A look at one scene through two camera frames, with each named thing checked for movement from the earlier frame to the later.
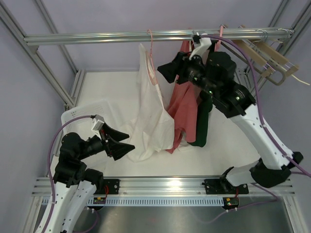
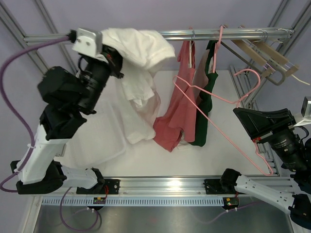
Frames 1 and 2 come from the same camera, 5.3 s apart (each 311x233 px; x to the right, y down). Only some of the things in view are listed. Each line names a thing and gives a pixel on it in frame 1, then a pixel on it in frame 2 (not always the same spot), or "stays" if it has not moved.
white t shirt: x=142 y=114 -> x=140 y=51
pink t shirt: x=182 y=111 stays
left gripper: x=116 y=149 -> x=114 y=58
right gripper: x=180 y=64 -> x=259 y=122
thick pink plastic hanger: x=218 y=43 stays
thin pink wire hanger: x=150 y=66 -> x=236 y=103
